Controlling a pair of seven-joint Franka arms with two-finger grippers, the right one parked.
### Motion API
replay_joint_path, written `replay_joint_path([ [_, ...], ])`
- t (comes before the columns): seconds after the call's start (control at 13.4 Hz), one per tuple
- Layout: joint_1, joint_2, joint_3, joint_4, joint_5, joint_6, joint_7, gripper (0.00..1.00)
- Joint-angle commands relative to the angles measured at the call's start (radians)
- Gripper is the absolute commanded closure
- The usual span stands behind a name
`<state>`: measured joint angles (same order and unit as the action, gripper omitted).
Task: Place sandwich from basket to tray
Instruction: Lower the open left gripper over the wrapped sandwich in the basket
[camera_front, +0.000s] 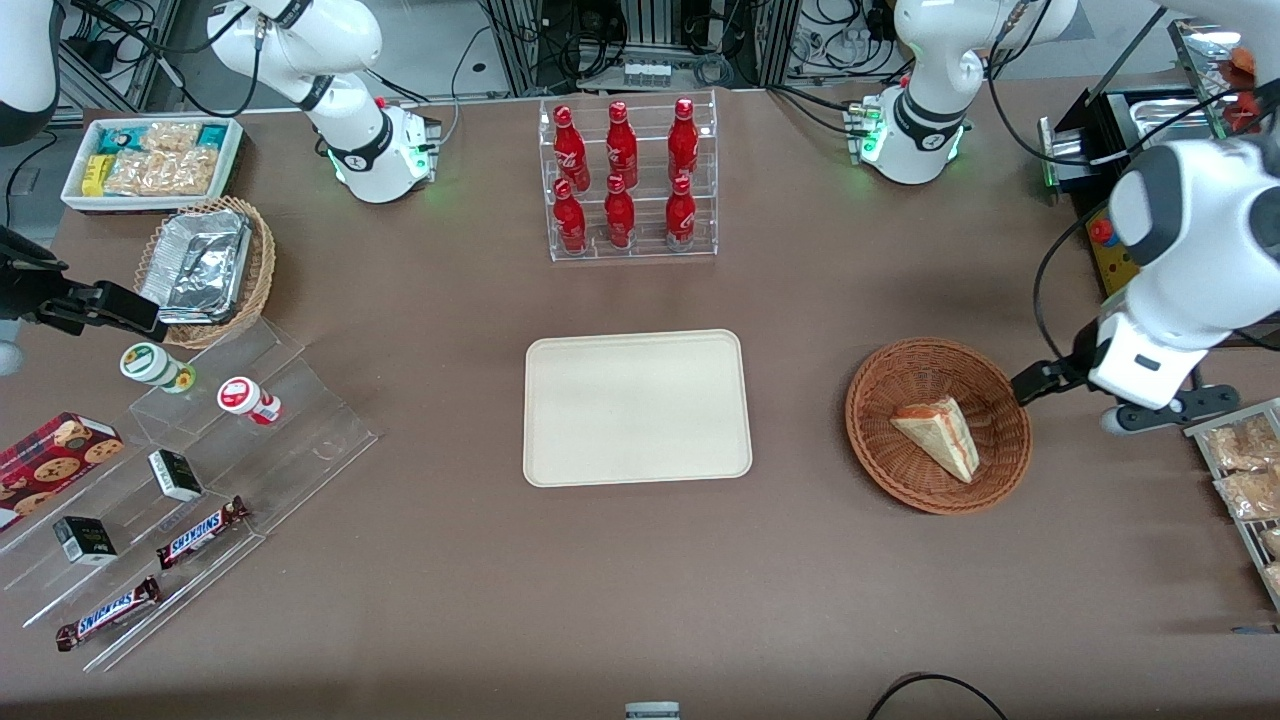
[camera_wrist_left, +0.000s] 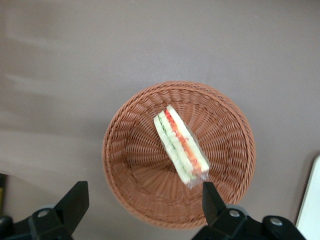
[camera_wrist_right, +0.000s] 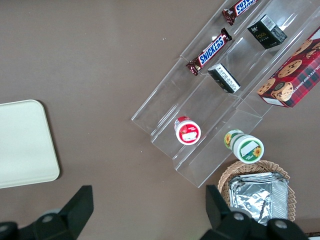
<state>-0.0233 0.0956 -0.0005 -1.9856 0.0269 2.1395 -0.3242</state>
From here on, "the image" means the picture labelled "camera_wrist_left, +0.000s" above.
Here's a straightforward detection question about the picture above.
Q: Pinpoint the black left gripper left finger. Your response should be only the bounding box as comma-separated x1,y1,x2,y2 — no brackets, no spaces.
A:
28,181,90,240

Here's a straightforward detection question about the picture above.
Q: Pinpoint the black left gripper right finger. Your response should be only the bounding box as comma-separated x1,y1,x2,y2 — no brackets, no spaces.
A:
192,181,248,240

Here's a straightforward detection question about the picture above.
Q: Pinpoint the triangle sandwich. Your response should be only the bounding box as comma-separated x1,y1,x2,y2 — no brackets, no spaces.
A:
152,104,210,191

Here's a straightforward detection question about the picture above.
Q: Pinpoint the large round brown wicker basket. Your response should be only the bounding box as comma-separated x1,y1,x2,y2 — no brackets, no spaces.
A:
101,80,257,231

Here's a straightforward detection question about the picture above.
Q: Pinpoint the beige rectangular serving tray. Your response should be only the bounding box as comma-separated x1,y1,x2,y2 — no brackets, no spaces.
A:
294,153,320,240

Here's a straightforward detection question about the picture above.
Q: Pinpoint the black hot food warmer machine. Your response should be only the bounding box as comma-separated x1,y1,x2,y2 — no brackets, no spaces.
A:
0,172,8,216

